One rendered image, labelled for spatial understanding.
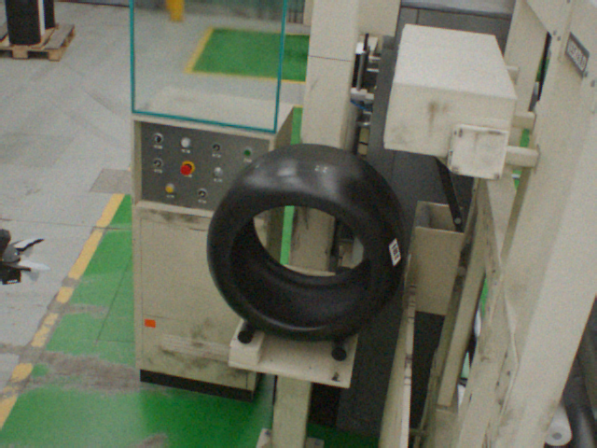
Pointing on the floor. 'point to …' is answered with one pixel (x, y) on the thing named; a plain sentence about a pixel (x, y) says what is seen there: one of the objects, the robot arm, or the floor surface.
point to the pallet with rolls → (34, 30)
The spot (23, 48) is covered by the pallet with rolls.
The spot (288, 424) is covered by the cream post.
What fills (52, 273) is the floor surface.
